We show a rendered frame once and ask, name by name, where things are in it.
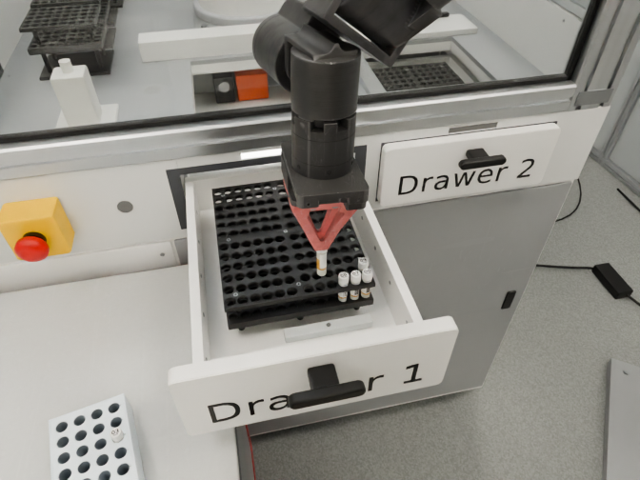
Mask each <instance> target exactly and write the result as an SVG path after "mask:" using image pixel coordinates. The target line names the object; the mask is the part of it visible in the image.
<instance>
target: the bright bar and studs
mask: <svg viewBox="0 0 640 480"><path fill-rule="evenodd" d="M372 323H373V321H372V319H371V316H370V314H369V313H367V314H362V315H356V316H352V317H346V318H341V319H335V320H330V321H325V322H320V323H314V324H309V325H304V326H299V327H293V328H287V329H284V337H285V342H286V343H290V342H295V341H300V340H306V339H311V338H316V337H321V336H326V335H332V334H336V333H342V332H347V331H352V330H361V329H366V328H371V327H372Z"/></svg>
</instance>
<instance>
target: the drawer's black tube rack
mask: <svg viewBox="0 0 640 480"><path fill-rule="evenodd" d="M278 185H283V187H277V186H278ZM265 187H270V188H268V189H265ZM256 188H260V190H255V189H256ZM247 189H249V191H245V190H247ZM211 190H212V200H213V208H214V218H215V227H216V236H217V246H218V255H219V264H220V273H221V283H222V292H223V297H224V296H230V295H233V296H237V295H238V294H241V293H247V292H253V291H259V290H269V289H275V288H281V287H286V286H292V285H297V286H299V289H300V286H301V284H304V283H309V282H315V281H321V280H327V279H332V278H338V275H339V273H341V272H346V273H347V274H348V275H350V274H351V272H352V271H354V270H359V269H358V257H361V258H362V257H365V255H364V252H363V251H362V248H361V246H360V243H359V241H358V238H357V236H356V233H355V231H354V228H353V226H352V223H351V221H350V220H349V221H348V222H347V223H346V224H345V225H344V227H343V228H342V229H340V231H339V232H338V234H337V236H336V237H335V239H334V240H333V242H332V243H331V245H330V247H329V248H328V251H327V272H326V275H324V276H319V275H318V274H317V257H316V251H315V250H314V249H313V247H312V245H311V243H310V241H309V239H308V237H307V235H306V234H305V232H304V231H303V229H302V227H301V226H300V224H299V222H298V221H297V219H296V217H295V216H294V214H293V212H292V210H291V208H290V202H289V196H288V193H287V191H286V189H285V185H284V180H283V179H282V180H275V181H268V182H260V183H253V184H246V185H239V186H231V187H224V188H217V189H211ZM237 190H240V192H235V191H237ZM227 191H230V193H228V194H226V193H225V192H227ZM280 192H285V194H280ZM215 193H221V194H219V195H214V194H215ZM267 194H272V196H266V195H267ZM257 195H262V197H256V196H257ZM247 197H252V198H251V199H247ZM237 198H242V200H236V199H237ZM229 199H230V200H232V201H230V202H227V200H229ZM217 201H221V203H215V202H217ZM326 213H327V210H315V211H310V218H311V220H312V222H313V224H314V226H315V228H316V229H318V230H319V229H320V228H321V226H322V223H323V221H324V218H325V216H326ZM347 229H350V230H351V231H347ZM351 238H354V239H355V240H354V241H351V240H350V239H351ZM354 248H358V249H359V250H355V249H354ZM359 271H360V270H359ZM360 272H361V275H362V271H360ZM300 293H301V296H302V292H301V289H300ZM368 305H373V297H372V294H371V292H370V297H368V298H364V297H362V296H361V290H359V297H358V299H357V300H352V299H350V291H348V295H347V301H346V302H341V301H339V299H338V293H335V294H330V295H324V296H318V297H312V298H308V299H302V300H296V301H290V302H285V303H280V304H274V305H268V306H263V307H257V308H252V309H246V310H236V311H230V312H227V321H228V328H229V330H235V329H239V330H244V329H245V327H251V326H256V325H262V324H267V323H272V322H278V321H283V320H289V319H293V318H297V319H298V320H302V319H303V318H304V317H305V316H310V315H315V314H320V313H326V312H332V311H337V310H347V309H352V308H354V309H355V310H359V309H360V307H363V306H368Z"/></svg>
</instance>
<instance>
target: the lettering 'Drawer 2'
mask: <svg viewBox="0 0 640 480"><path fill-rule="evenodd" d="M527 161H531V164H530V166H529V167H528V168H527V169H525V170H524V171H523V172H521V173H520V174H519V175H518V176H517V178H522V177H529V176H530V174H527V175H522V174H523V173H525V172H526V171H527V170H529V169H530V168H531V167H532V166H533V164H534V160H533V159H526V160H524V161H523V162H522V164H523V163H525V162H527ZM508 167H509V166H507V167H504V168H499V171H498V173H497V176H496V179H495V181H498V179H499V175H500V172H501V171H502V170H503V169H507V168H508ZM485 171H489V172H490V174H487V175H482V173H483V172H485ZM474 174H475V171H474V172H473V173H472V175H471V177H470V179H469V181H468V175H467V173H466V172H464V173H463V175H462V177H461V179H460V181H459V183H458V176H457V173H455V174H454V175H455V187H459V185H460V184H461V182H462V180H463V178H464V176H465V184H466V186H468V185H469V183H470V181H471V179H472V177H473V175H474ZM492 174H493V171H492V170H491V169H486V170H482V171H481V172H480V173H479V175H478V178H477V180H478V182H479V183H481V184H484V183H488V182H490V180H488V181H481V180H480V178H481V177H487V176H492ZM441 177H446V180H442V181H438V182H437V183H435V185H434V188H435V189H436V190H441V189H442V188H444V189H446V188H447V186H448V182H449V177H448V176H447V175H440V176H438V177H437V179H438V178H441ZM404 178H412V179H414V187H413V188H412V190H410V191H407V192H401V191H402V186H403V179H404ZM430 179H433V176H432V177H429V178H428V179H427V178H424V181H423V186H422V191H424V190H425V186H426V182H427V181H428V180H430ZM443 182H446V183H445V185H444V186H443V187H442V188H437V185H438V184H439V183H443ZM417 184H418V180H417V178H416V177H415V176H412V175H409V176H401V177H400V184H399V191H398V195H402V194H408V193H411V192H413V191H414V190H415V189H416V187H417Z"/></svg>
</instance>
